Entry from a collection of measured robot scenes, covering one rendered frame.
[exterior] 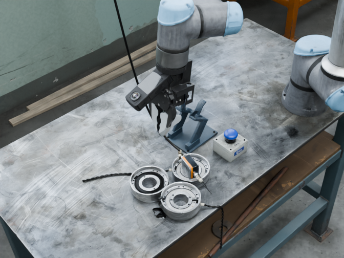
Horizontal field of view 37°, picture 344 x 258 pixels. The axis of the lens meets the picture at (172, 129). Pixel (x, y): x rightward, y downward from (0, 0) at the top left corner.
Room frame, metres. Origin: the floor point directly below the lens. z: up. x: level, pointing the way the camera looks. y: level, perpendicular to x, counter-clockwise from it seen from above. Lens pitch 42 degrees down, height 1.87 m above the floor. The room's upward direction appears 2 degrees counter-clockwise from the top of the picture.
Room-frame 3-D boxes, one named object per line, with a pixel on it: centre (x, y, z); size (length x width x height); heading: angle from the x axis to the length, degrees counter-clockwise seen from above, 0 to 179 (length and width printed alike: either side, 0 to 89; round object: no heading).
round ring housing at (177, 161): (0.97, -0.05, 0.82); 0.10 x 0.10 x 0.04
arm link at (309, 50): (1.27, -0.43, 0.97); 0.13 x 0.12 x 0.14; 18
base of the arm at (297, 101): (1.27, -0.43, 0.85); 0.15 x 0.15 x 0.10
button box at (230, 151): (1.07, -0.17, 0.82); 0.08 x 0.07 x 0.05; 130
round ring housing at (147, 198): (0.93, 0.07, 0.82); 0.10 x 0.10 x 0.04
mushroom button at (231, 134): (1.06, -0.17, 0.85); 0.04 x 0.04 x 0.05
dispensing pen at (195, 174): (0.94, -0.06, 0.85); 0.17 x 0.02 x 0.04; 27
